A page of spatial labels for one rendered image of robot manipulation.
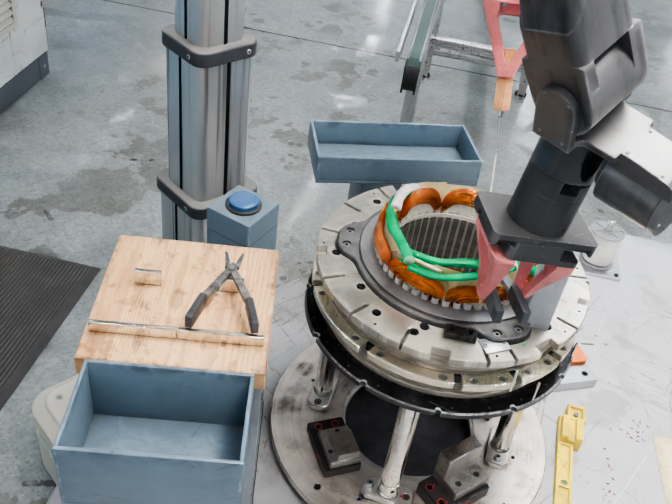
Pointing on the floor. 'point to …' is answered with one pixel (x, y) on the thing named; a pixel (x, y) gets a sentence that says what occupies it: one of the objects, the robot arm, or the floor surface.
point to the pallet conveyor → (429, 43)
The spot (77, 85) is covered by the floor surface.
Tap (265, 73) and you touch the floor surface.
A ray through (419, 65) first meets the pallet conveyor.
